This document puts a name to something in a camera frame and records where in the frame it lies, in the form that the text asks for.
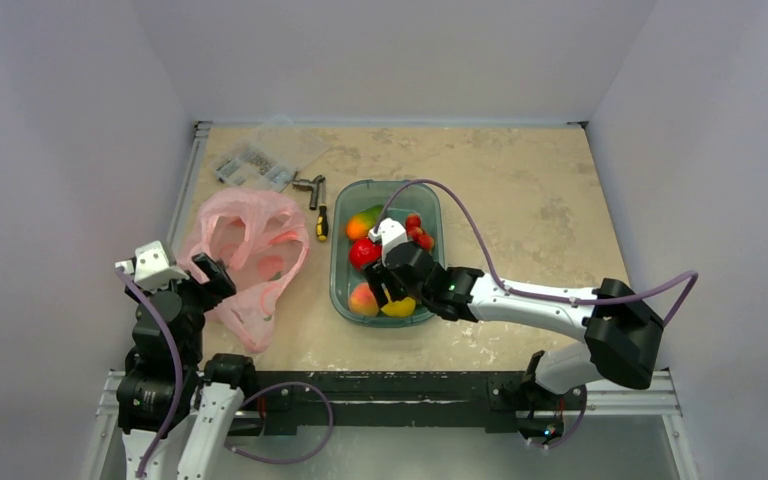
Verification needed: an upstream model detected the red yellow fake apple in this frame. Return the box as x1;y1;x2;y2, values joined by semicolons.
348;238;382;271

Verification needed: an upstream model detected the orange fake peach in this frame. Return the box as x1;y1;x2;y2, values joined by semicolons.
348;282;380;317

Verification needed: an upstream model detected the green yellow fake fruit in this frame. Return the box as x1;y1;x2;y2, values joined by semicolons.
380;292;416;318

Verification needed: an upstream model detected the red fake strawberry bunch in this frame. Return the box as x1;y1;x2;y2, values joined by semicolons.
404;213;435;252

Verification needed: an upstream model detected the pink plastic bag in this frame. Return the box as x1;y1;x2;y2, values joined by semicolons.
176;187;310;353

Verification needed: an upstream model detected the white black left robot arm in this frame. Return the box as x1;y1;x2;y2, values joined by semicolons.
115;247;259;479

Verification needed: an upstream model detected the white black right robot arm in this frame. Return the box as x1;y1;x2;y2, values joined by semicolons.
362;242;665;407

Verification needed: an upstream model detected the green orange fake mango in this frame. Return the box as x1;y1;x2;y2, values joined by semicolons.
345;204;383;241

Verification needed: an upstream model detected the teal transparent plastic tray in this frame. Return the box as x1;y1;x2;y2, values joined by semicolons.
329;179;446;328

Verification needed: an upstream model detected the clear plastic screw organizer box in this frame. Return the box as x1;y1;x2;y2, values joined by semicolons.
211;115;330;192

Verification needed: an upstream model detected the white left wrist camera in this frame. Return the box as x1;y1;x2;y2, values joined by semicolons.
115;240;190;293

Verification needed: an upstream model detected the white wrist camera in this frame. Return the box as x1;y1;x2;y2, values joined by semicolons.
367;218;409;261
115;240;190;293

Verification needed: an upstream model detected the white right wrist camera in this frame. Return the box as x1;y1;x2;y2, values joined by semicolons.
367;218;409;261

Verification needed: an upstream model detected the yellow black handled screwdriver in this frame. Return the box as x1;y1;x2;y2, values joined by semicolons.
315;178;330;242

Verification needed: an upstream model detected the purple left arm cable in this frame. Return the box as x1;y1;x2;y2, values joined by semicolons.
113;264;336;480

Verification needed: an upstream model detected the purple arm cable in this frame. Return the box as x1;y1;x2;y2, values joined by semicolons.
113;264;336;480
374;177;701;452

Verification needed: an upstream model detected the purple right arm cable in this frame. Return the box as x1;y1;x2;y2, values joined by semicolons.
374;177;701;452

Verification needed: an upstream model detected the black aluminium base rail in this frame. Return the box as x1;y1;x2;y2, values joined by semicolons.
97;368;682;439

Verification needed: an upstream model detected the aluminium frame rail left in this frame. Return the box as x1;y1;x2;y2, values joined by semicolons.
165;121;213;251

